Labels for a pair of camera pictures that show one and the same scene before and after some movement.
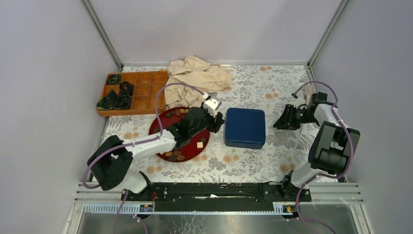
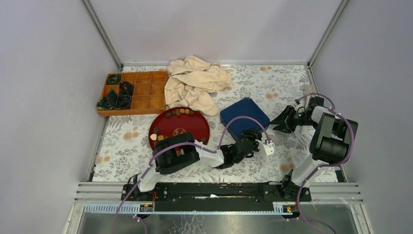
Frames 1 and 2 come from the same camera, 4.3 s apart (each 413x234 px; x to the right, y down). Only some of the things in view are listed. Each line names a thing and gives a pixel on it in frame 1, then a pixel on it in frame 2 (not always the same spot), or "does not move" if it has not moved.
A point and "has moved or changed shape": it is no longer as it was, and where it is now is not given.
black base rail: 215,197 does not move
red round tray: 187,149 does not move
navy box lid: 245,128 has moved or changed shape
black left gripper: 214,126 → 252,135
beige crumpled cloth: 202,75 does not move
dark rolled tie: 113,79 does not move
